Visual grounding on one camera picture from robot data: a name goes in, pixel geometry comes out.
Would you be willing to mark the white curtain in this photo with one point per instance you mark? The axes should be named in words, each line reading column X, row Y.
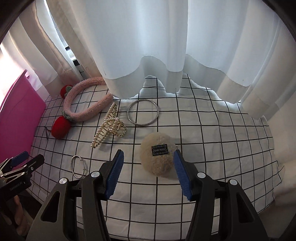
column 240, row 49

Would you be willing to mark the large silver bangle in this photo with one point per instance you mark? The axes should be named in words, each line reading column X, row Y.
column 142, row 112

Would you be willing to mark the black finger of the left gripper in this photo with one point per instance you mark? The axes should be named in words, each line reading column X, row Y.
column 27, row 165

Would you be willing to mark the pearl gold hair claw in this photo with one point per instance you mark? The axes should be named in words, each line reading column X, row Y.
column 111, row 125

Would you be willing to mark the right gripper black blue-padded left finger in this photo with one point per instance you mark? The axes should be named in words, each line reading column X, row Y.
column 57, row 218

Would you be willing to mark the pink plastic tub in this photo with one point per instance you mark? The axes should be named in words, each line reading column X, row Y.
column 21, row 111

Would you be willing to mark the beige fluffy pom-pom hair clip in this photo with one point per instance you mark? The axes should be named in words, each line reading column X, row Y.
column 156, row 155

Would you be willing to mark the person's left hand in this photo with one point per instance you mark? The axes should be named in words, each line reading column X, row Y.
column 21, row 220

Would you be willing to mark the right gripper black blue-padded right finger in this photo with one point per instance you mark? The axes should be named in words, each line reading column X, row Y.
column 222, row 209

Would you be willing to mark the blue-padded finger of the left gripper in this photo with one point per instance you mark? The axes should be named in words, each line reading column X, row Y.
column 15, row 161

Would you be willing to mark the black hairpin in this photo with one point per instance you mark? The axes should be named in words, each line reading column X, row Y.
column 47, row 132

